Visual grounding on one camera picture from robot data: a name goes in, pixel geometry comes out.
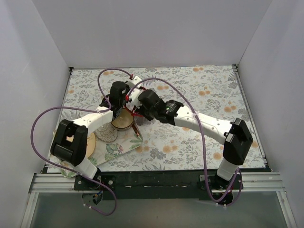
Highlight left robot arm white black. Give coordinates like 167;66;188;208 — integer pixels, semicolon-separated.
50;81;130;190

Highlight beige ceramic bowl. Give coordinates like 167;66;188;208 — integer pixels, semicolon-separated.
111;112;134;131

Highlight copper spoon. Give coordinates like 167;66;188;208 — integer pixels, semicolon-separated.
132;121;140;137

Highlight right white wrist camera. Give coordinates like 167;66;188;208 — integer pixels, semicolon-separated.
127;88;143;107

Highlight speckled grey saucer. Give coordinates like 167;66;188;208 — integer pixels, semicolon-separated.
94;123;118;143

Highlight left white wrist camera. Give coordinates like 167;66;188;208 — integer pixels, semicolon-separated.
125;76;143;88

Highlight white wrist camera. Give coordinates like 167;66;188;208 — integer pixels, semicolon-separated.
125;76;143;88
127;88;143;107

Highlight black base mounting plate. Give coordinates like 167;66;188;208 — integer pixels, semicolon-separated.
71;165;271;200

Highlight red black headphones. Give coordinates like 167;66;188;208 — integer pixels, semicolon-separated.
123;105;143;117

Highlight yellow bird plate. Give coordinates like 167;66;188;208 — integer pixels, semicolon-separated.
86;133;96;158

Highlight floral serving tray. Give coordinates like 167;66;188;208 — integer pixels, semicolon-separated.
52;118;144;178

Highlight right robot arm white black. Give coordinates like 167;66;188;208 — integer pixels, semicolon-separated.
130;89;253;189

